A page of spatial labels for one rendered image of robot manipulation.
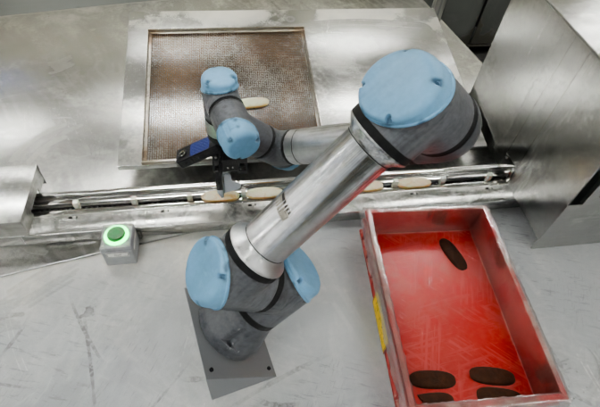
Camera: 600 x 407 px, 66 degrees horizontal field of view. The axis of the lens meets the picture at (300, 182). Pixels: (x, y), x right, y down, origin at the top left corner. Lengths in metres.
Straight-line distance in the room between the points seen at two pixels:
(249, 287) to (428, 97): 0.40
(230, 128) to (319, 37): 0.79
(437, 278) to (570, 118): 0.48
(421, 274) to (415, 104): 0.67
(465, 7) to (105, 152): 2.34
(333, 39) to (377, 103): 0.99
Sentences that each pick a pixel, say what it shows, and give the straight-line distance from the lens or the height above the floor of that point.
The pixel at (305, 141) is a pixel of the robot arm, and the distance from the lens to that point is 0.91.
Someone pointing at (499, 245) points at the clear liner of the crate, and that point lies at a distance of 1.20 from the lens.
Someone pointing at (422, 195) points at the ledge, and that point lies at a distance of 1.30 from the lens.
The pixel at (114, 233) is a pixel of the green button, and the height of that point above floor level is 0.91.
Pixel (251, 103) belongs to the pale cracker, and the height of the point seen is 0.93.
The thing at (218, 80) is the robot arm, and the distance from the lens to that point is 0.95.
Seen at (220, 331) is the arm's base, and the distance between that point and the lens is 0.94.
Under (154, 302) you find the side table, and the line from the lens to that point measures 1.14.
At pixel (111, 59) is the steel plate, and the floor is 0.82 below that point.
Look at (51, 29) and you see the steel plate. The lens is 2.02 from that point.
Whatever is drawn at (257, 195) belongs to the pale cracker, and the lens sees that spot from 1.23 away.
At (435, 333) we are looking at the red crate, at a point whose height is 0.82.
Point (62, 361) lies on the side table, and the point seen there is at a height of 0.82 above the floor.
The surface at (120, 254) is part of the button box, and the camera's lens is 1.17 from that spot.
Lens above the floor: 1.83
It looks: 50 degrees down
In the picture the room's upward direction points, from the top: 6 degrees clockwise
